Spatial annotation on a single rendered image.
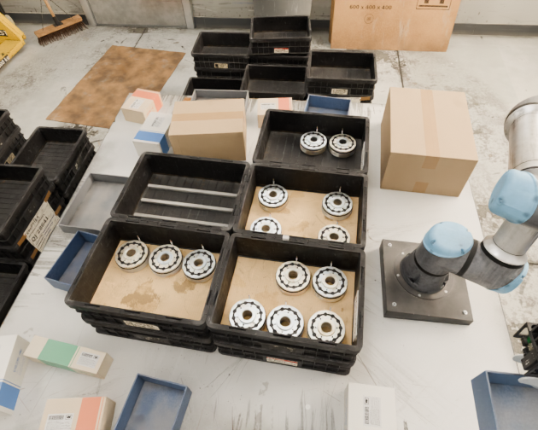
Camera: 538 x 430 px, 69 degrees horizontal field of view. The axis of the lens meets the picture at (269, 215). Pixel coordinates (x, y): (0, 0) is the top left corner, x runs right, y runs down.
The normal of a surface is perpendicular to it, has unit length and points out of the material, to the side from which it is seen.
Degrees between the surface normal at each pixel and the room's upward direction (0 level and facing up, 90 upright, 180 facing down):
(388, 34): 72
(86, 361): 0
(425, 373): 0
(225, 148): 90
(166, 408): 0
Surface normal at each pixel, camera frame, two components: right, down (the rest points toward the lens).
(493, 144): -0.04, -0.61
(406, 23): -0.12, 0.60
